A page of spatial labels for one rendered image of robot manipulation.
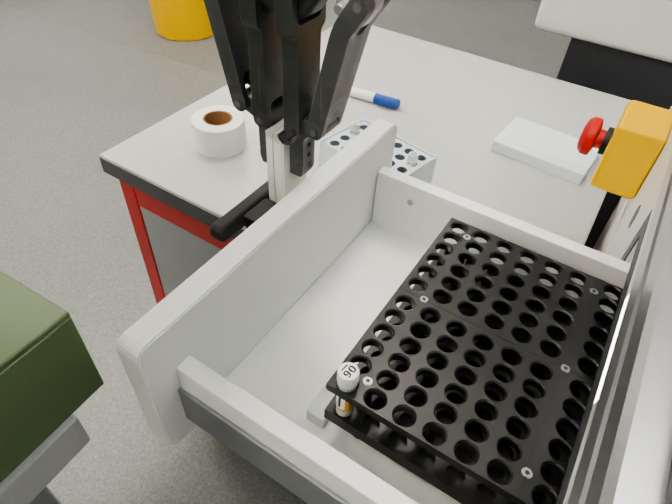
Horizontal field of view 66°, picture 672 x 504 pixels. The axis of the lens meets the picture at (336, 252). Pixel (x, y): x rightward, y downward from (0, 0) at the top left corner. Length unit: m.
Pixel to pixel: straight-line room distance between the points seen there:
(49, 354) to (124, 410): 0.96
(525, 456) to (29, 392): 0.33
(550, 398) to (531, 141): 0.51
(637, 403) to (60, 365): 0.37
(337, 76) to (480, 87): 0.64
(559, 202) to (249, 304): 0.46
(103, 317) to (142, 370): 1.27
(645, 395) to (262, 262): 0.22
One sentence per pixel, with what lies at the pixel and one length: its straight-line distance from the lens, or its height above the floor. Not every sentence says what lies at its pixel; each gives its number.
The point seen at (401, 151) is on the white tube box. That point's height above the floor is 0.80.
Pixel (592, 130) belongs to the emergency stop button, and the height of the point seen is 0.89.
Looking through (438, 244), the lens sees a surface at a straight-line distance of 0.38.
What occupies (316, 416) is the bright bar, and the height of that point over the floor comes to 0.85.
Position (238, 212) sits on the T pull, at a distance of 0.38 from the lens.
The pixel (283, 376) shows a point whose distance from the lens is 0.37.
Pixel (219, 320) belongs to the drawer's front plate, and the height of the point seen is 0.90.
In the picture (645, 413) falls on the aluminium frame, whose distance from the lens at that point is 0.22.
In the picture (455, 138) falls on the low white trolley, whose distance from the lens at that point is 0.78.
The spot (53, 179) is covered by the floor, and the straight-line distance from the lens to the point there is 2.12.
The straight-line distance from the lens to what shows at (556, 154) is 0.77.
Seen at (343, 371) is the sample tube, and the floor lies 0.91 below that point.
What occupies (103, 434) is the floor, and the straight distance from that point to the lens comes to 1.36.
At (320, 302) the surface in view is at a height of 0.84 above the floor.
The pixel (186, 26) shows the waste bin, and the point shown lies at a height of 0.08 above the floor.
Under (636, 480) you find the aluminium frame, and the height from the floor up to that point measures 0.99.
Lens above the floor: 1.15
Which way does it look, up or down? 44 degrees down
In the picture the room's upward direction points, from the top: 4 degrees clockwise
